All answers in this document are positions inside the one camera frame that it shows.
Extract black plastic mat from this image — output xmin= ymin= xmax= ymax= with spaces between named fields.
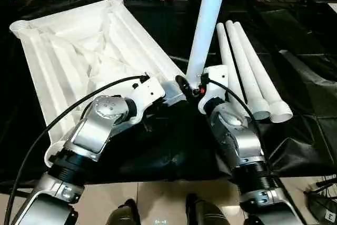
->
xmin=0 ymin=0 xmax=337 ymax=183

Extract person's black shoes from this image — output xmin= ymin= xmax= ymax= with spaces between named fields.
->
xmin=185 ymin=193 xmax=232 ymax=225
xmin=105 ymin=199 xmax=142 ymax=225

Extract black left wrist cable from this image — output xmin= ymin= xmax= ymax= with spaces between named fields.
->
xmin=4 ymin=75 xmax=149 ymax=225

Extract white plastic table top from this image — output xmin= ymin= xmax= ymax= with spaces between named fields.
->
xmin=9 ymin=0 xmax=196 ymax=168

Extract black power adapter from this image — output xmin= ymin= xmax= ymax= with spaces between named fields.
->
xmin=306 ymin=192 xmax=337 ymax=225

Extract white plastic table leg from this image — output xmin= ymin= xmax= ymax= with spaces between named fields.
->
xmin=225 ymin=21 xmax=272 ymax=121
xmin=216 ymin=23 xmax=248 ymax=104
xmin=234 ymin=22 xmax=294 ymax=124
xmin=185 ymin=0 xmax=231 ymax=90

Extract black coiled cable bundle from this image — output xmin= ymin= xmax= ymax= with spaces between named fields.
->
xmin=315 ymin=175 xmax=337 ymax=190

